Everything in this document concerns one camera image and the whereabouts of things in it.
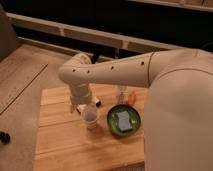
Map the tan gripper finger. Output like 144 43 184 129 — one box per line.
70 104 74 113

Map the clear plastic cup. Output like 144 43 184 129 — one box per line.
81 107 98 129

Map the wooden table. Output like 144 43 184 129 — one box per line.
34 85 144 171

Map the orange carrot toy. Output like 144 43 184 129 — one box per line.
128 91 136 106

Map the black and white snack bar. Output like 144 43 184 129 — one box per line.
76 98 101 114

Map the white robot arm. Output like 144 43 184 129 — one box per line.
59 49 213 171

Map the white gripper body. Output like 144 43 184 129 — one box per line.
70 87 92 105

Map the blue sponge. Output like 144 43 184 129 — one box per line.
117 111 132 131

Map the white shelf rail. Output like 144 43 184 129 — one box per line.
6 12 182 53

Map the black object on floor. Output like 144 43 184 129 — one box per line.
0 131 10 144

